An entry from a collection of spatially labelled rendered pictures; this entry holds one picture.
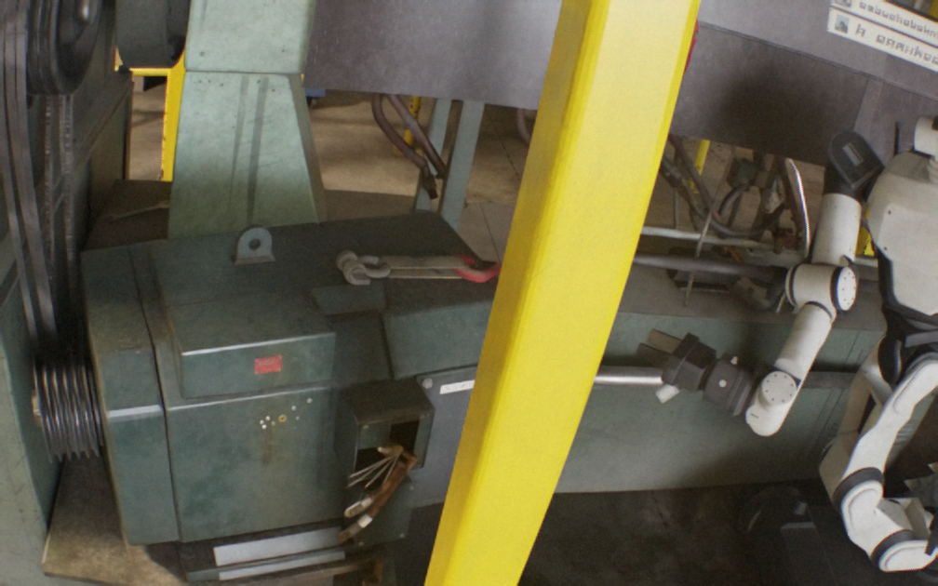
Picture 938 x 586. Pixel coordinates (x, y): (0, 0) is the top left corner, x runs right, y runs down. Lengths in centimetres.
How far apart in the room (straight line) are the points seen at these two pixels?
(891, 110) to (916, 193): 65
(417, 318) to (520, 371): 54
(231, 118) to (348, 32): 31
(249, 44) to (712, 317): 126
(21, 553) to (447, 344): 108
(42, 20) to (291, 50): 69
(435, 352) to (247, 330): 32
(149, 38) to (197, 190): 41
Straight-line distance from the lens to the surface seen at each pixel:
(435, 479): 157
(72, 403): 143
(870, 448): 189
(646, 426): 229
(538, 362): 87
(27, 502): 172
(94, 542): 172
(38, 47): 123
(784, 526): 226
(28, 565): 192
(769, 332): 225
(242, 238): 138
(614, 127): 76
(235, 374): 125
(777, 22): 193
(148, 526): 144
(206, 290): 133
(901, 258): 160
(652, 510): 243
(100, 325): 132
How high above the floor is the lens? 160
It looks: 32 degrees down
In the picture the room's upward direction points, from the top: 12 degrees clockwise
